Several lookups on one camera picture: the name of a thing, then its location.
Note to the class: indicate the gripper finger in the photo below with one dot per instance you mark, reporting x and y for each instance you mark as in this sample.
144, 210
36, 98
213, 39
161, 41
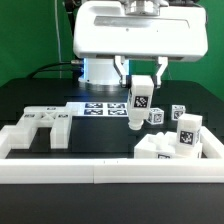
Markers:
118, 63
161, 65

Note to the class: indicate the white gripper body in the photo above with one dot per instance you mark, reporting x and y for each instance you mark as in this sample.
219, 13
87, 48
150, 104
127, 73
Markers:
104, 30

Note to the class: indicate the white chair seat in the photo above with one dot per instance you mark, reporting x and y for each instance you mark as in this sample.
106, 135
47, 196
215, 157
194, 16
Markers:
164, 146

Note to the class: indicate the white chair back frame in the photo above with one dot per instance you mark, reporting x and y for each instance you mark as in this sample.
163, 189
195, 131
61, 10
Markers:
57, 119

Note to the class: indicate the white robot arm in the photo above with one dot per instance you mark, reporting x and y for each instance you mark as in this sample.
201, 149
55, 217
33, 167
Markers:
99, 73

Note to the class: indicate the white tagged cube near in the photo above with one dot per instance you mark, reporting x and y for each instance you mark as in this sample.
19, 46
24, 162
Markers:
156, 116

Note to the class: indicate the white tagged cube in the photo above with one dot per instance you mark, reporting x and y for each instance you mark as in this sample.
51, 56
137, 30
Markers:
177, 111
156, 116

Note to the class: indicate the white marker sheet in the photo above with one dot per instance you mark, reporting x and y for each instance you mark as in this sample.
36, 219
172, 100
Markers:
98, 109

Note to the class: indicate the white tagged cube far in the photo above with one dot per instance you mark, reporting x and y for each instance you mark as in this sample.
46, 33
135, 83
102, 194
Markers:
177, 111

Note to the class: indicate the white U-shaped fence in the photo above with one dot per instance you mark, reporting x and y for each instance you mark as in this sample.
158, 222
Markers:
46, 171

